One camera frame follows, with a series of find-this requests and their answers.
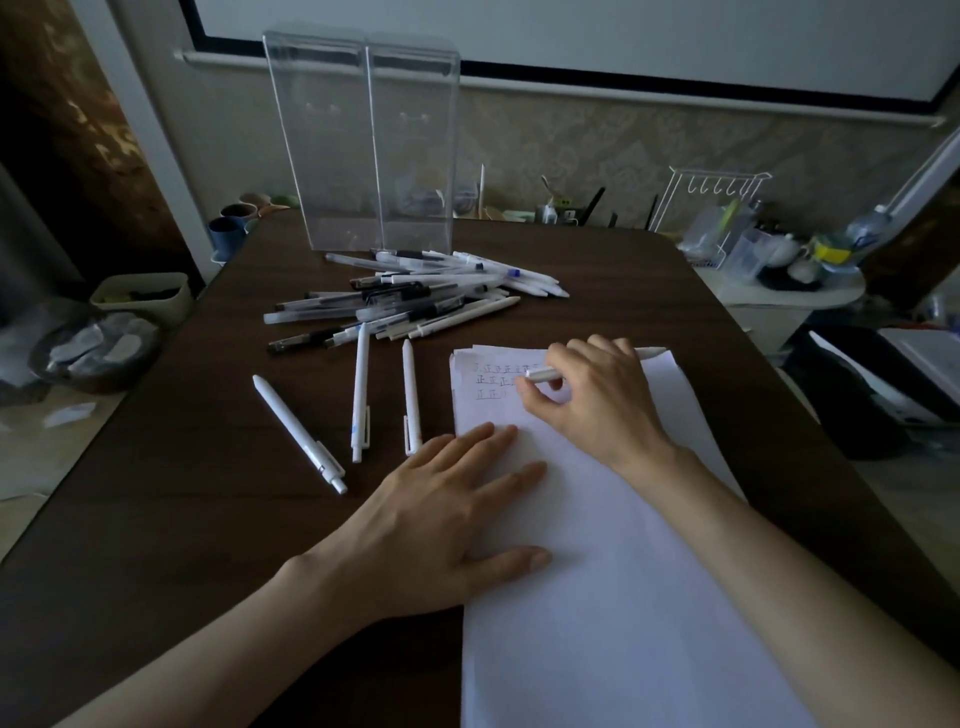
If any person's right hand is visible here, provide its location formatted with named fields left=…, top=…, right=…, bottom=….
left=513, top=335, right=680, bottom=481

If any person's left hand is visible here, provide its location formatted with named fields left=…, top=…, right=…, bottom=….
left=288, top=422, right=553, bottom=624

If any stack of white paper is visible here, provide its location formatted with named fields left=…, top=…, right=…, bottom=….
left=448, top=344, right=819, bottom=728

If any pile of pens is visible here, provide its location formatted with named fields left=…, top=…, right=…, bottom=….
left=262, top=249, right=571, bottom=358

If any person's left forearm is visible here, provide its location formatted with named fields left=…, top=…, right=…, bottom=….
left=52, top=554, right=376, bottom=728

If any person's right forearm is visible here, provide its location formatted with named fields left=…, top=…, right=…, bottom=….
left=622, top=446, right=960, bottom=728

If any clear plastic measuring jug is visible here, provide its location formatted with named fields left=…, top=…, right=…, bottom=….
left=723, top=224, right=774, bottom=285

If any black router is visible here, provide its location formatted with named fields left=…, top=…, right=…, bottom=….
left=581, top=185, right=661, bottom=230

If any black round tray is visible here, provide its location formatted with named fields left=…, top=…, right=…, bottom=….
left=757, top=266, right=826, bottom=292

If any black bag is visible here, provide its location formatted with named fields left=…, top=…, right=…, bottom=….
left=783, top=322, right=960, bottom=460

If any clear plastic bottle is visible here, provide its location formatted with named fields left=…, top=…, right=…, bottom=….
left=843, top=203, right=894, bottom=253

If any beige plastic bin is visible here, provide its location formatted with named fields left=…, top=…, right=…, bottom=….
left=89, top=272, right=193, bottom=328

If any group of colourful cups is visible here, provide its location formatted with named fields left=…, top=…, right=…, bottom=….
left=207, top=192, right=301, bottom=264

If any white projector screen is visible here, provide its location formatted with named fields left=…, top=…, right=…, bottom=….
left=178, top=0, right=960, bottom=125

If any grey curtain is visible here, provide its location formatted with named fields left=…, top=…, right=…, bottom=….
left=0, top=161, right=84, bottom=316

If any white wire hook rack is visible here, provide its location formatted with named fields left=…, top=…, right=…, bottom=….
left=648, top=166, right=774, bottom=270

